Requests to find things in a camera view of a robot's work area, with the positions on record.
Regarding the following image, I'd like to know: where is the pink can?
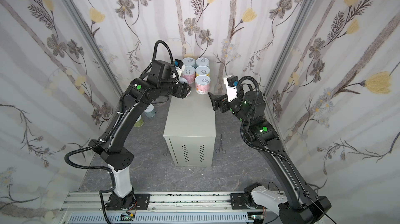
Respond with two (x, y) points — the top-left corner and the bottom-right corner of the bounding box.
(195, 75), (211, 95)
(181, 66), (195, 84)
(179, 78), (189, 85)

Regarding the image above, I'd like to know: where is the yellow label can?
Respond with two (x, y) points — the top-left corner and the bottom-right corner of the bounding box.
(195, 66), (210, 77)

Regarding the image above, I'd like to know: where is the teal coconut can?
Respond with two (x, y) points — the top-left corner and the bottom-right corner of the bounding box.
(182, 57), (196, 68)
(195, 57), (210, 67)

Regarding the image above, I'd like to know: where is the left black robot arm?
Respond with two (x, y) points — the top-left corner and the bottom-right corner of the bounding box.
(64, 40), (191, 223)

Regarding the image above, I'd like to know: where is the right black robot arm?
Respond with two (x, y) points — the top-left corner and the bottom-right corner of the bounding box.
(209, 75), (331, 224)

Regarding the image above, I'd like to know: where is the teal can rear left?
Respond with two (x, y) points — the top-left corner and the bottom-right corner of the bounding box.
(144, 104), (156, 118)

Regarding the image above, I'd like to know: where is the grey metal cabinet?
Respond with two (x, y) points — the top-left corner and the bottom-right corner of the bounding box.
(164, 82), (216, 167)

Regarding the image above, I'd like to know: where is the metal scissors right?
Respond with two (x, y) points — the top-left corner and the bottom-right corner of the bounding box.
(215, 134), (227, 154)

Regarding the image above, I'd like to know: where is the green label can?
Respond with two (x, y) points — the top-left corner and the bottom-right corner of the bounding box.
(134, 116), (144, 128)

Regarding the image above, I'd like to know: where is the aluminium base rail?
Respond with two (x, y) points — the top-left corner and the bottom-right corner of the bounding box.
(59, 191), (283, 224)

